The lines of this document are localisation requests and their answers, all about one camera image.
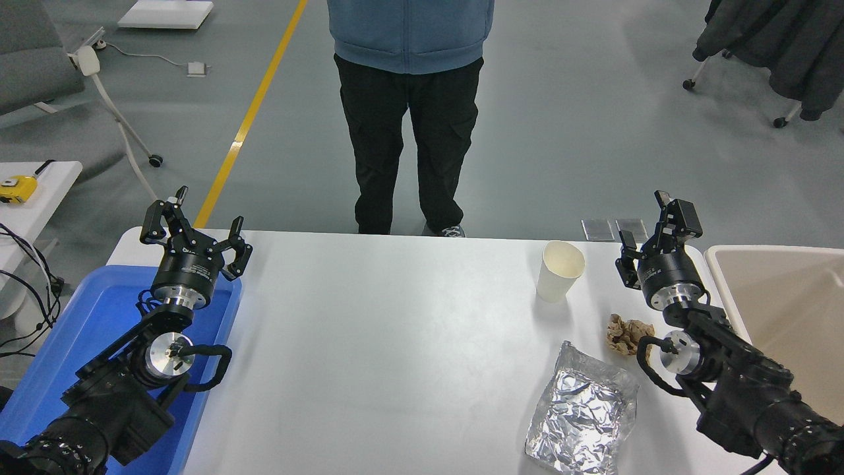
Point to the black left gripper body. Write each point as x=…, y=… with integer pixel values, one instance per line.
x=188, y=267

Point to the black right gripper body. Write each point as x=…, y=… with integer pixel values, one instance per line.
x=669, y=274

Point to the white paper cup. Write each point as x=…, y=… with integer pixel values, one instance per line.
x=557, y=277

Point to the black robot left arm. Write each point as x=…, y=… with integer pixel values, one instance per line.
x=112, y=402

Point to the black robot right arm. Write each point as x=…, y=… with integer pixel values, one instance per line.
x=745, y=389

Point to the crumpled tan paper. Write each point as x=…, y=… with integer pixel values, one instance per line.
x=623, y=333

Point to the metal floor plate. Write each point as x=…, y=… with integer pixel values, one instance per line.
x=597, y=230
x=632, y=229

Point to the large pale bin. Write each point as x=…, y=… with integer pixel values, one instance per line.
x=784, y=303

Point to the blue plastic tray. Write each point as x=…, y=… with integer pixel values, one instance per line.
x=72, y=330

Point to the white side table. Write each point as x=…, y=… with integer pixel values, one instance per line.
x=39, y=211

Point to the white wheeled coat rack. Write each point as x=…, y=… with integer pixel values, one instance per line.
x=697, y=71

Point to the small white floor box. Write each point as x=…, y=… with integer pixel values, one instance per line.
x=196, y=68

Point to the crumpled silver foil tray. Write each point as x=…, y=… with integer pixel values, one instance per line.
x=583, y=412

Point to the yellow tape measure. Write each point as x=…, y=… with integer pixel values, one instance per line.
x=16, y=188

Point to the dark coats on rack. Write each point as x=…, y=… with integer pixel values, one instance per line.
x=784, y=46

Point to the white flat board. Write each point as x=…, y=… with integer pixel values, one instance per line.
x=165, y=13

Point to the grey upholstered chair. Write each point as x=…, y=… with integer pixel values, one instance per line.
x=33, y=59

